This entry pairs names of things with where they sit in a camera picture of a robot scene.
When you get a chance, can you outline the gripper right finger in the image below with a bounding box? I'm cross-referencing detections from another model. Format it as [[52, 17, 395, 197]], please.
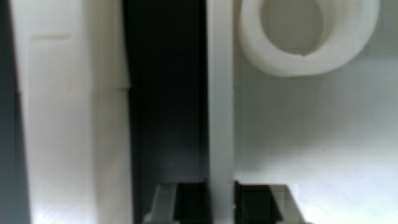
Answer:
[[235, 182, 311, 224]]

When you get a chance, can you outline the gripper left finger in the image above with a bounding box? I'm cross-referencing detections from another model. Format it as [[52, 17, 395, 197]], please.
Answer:
[[143, 182, 210, 224]]

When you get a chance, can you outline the white square table top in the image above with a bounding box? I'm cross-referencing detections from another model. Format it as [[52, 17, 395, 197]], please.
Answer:
[[207, 0, 398, 224]]

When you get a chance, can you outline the white U-shaped obstacle fence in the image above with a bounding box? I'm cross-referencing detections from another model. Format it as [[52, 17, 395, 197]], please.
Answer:
[[11, 0, 134, 224]]

